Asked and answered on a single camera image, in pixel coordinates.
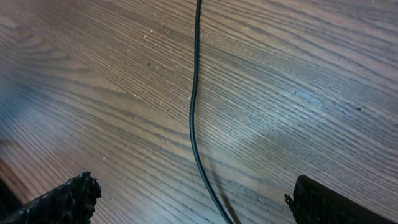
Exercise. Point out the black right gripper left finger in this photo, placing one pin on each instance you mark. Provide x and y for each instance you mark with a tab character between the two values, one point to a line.
70	203

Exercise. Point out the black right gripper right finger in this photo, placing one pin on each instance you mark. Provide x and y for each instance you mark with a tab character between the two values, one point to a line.
314	203

